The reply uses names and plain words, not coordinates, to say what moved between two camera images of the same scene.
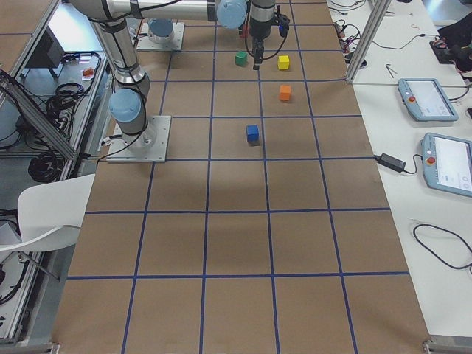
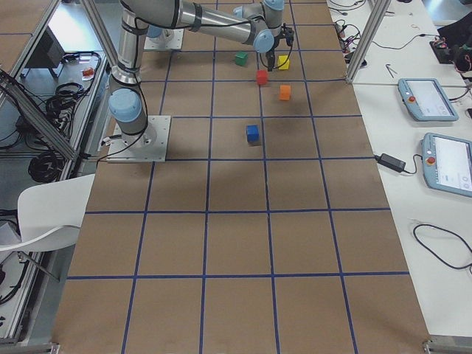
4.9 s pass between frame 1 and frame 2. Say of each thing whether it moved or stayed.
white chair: stayed
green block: stayed
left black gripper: moved
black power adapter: stayed
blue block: stayed
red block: moved
